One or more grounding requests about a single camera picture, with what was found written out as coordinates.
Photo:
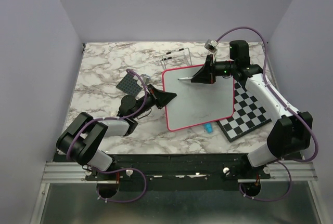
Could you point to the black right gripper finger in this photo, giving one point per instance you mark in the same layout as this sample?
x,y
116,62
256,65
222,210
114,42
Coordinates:
x,y
205,75
209,65

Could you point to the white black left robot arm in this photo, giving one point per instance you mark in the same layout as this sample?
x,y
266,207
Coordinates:
x,y
80,141

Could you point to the black whiteboard stand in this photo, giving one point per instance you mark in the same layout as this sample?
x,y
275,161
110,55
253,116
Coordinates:
x,y
177,57

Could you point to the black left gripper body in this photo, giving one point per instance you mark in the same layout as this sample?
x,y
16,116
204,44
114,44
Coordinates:
x,y
150,102

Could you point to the black white chessboard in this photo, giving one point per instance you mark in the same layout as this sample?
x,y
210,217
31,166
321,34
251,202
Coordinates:
x,y
248,115

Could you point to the dark grey lego baseplate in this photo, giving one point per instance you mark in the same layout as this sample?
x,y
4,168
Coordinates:
x,y
130,84

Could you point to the white whiteboard marker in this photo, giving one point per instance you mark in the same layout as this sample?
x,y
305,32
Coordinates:
x,y
185,78

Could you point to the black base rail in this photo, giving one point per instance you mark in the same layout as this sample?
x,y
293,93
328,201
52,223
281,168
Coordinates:
x,y
178,172

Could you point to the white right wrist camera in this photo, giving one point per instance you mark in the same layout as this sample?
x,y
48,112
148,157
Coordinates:
x,y
211,45

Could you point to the pink framed whiteboard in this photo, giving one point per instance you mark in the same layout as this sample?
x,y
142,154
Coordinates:
x,y
196,103

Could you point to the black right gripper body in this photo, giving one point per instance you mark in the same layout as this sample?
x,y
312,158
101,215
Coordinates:
x,y
225,68

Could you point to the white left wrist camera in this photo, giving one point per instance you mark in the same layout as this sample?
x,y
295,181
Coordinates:
x,y
145,78

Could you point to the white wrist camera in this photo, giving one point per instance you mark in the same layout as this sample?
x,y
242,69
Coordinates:
x,y
145,78
211,45

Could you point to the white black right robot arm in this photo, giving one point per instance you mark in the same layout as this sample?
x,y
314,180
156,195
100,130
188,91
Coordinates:
x,y
291,130

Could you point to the aluminium frame rail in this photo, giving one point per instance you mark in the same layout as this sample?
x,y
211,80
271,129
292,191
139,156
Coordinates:
x,y
103,66

